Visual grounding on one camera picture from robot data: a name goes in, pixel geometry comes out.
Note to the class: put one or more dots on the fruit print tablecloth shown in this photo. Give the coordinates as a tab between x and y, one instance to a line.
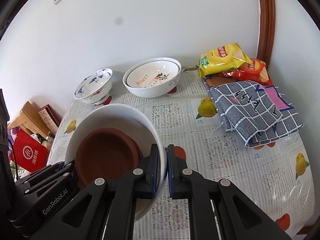
267	175

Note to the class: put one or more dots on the lemon print inner bowl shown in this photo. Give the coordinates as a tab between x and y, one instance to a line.
152	74

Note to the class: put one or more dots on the brown clay dish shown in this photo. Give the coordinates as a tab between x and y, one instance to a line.
106	153

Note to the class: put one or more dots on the grey checked folded cloth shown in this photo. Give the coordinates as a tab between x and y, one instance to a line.
260	114

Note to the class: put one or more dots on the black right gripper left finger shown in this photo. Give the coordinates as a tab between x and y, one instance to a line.
105	210

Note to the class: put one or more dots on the red chip bag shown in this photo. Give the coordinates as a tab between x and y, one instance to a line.
255	71

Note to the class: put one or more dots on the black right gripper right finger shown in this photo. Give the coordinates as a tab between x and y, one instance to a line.
217	209

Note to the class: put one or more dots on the yellow chip bag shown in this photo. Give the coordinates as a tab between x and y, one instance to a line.
221	59

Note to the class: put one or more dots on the large white bowl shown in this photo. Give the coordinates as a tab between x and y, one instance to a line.
154	91

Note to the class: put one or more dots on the red paper bag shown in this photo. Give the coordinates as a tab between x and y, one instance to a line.
30	154

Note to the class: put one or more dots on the blue crane pattern bowl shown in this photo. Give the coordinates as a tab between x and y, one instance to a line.
95	88

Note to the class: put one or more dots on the patterned red book box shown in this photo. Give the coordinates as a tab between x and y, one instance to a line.
50	118

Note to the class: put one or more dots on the wooden side shelf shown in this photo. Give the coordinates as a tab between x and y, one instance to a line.
29	120

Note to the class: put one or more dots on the brown wooden door frame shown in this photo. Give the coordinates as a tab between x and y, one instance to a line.
266	30

